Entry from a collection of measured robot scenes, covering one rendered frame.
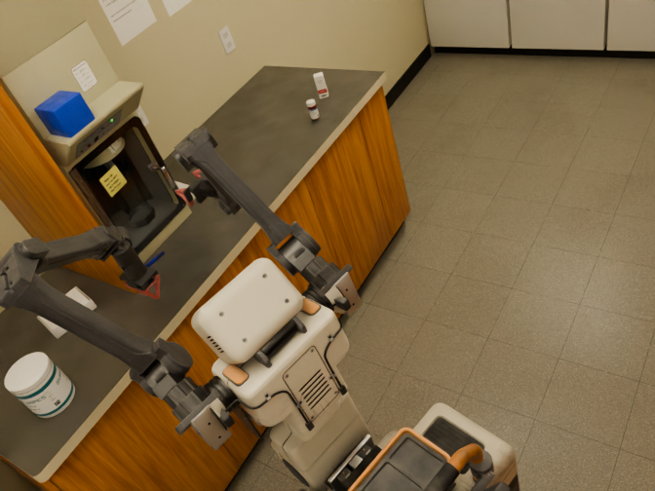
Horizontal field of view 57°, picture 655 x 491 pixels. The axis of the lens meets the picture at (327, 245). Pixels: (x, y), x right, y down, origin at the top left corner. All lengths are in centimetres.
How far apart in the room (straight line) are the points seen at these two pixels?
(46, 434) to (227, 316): 84
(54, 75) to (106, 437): 108
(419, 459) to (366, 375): 130
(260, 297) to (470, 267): 191
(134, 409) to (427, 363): 130
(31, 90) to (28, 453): 102
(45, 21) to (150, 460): 139
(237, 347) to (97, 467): 89
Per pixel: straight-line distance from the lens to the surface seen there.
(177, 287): 208
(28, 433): 201
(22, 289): 131
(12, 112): 182
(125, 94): 200
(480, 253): 314
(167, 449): 224
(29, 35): 195
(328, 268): 147
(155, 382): 142
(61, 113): 187
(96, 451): 203
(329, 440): 167
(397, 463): 151
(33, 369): 192
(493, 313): 289
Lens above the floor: 224
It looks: 41 degrees down
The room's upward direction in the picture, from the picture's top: 20 degrees counter-clockwise
